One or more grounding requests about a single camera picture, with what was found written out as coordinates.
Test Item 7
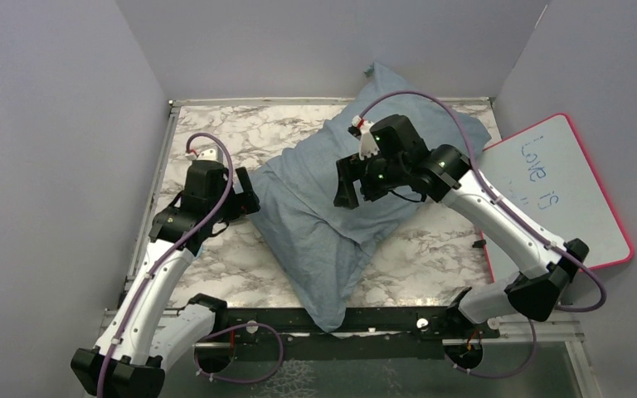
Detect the black whiteboard marker clip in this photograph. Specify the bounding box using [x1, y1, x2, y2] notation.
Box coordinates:
[472, 239, 487, 249]

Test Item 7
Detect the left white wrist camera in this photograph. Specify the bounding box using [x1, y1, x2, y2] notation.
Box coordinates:
[185, 145, 226, 165]

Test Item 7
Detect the aluminium table frame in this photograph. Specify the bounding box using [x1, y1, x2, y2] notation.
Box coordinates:
[82, 97, 604, 398]

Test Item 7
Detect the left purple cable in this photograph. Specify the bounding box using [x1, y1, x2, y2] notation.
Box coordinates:
[94, 133, 285, 398]

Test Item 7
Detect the patchwork and blue pillowcase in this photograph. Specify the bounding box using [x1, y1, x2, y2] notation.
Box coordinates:
[249, 64, 490, 332]

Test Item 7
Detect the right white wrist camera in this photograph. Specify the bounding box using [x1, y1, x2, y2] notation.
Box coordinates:
[348, 115, 379, 160]

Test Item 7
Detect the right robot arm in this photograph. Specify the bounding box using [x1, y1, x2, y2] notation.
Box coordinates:
[333, 114, 589, 337]

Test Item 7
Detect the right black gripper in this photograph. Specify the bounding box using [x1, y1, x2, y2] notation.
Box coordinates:
[335, 145, 409, 208]

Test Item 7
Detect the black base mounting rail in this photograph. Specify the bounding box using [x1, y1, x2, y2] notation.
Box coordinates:
[192, 306, 499, 363]

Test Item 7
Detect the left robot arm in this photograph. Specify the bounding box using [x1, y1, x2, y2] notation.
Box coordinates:
[71, 160, 260, 397]

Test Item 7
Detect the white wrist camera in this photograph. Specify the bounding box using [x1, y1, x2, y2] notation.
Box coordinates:
[348, 115, 379, 160]
[185, 145, 226, 165]

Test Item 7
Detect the pink framed whiteboard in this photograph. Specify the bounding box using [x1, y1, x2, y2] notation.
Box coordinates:
[479, 113, 635, 270]

